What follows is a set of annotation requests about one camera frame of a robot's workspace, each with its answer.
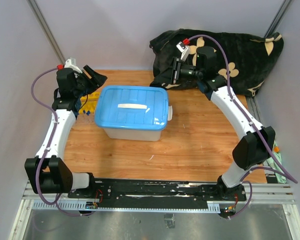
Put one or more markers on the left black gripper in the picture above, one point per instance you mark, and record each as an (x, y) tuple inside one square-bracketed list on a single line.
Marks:
[(97, 80)]

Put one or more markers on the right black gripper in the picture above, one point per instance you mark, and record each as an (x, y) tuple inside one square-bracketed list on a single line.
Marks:
[(171, 75)]

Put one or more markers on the yellow test tube rack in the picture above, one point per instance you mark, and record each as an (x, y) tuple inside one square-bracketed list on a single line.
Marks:
[(89, 102)]

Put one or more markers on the blue plastic tray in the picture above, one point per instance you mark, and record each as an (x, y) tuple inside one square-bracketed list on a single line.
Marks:
[(141, 108)]

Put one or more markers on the clear plastic tube rack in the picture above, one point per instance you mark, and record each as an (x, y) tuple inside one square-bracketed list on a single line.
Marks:
[(85, 119)]

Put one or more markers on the white plastic bin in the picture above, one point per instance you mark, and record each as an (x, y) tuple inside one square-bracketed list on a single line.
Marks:
[(133, 134)]

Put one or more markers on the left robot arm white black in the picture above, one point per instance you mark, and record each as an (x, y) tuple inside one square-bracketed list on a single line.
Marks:
[(47, 171)]

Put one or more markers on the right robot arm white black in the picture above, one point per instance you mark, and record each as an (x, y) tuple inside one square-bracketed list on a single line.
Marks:
[(255, 140)]

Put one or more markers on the black floral blanket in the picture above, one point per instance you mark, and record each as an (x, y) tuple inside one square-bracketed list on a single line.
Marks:
[(247, 59)]

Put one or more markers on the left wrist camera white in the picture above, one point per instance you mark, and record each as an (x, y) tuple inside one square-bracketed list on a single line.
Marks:
[(70, 63)]

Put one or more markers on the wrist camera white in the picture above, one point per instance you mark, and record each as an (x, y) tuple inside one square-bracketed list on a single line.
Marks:
[(70, 63), (184, 49)]

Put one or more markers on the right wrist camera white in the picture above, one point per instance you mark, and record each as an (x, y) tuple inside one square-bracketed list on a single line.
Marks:
[(184, 49)]

